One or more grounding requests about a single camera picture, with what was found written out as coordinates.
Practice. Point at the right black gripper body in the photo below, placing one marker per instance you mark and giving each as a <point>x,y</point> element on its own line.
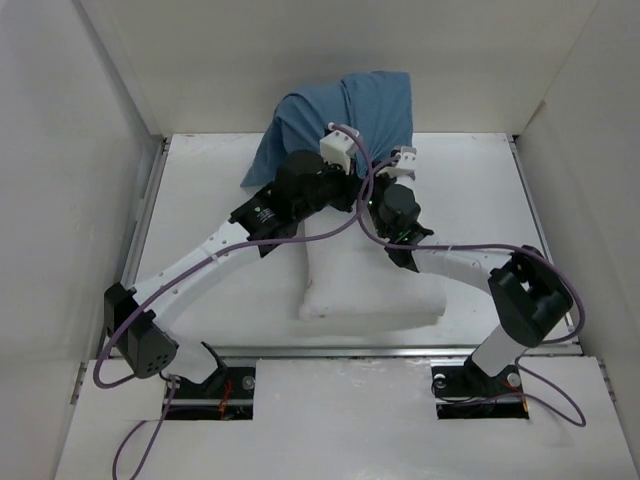
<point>374,205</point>

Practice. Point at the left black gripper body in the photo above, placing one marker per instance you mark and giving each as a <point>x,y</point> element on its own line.
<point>337,190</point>

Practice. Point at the white pillow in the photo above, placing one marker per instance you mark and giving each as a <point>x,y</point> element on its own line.
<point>355,289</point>

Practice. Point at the blue pillowcase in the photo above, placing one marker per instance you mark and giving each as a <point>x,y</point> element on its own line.
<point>377,104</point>

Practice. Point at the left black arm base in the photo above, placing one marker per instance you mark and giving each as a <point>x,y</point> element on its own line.
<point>226,395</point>

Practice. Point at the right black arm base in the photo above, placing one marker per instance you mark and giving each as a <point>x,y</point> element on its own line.
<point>464,392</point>

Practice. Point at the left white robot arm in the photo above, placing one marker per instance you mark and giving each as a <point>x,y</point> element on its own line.
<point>138,319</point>

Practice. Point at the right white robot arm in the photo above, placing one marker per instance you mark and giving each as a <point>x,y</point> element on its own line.
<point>528,294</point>

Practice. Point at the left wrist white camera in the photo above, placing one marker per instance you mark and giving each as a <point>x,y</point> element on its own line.
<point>337,147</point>

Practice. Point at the wrist white camera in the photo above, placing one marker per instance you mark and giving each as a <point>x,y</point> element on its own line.
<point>403,165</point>
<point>337,147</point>

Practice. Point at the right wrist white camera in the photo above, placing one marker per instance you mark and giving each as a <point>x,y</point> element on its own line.
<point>403,165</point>

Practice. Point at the aluminium rail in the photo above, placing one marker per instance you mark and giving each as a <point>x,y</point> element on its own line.
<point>468,185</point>

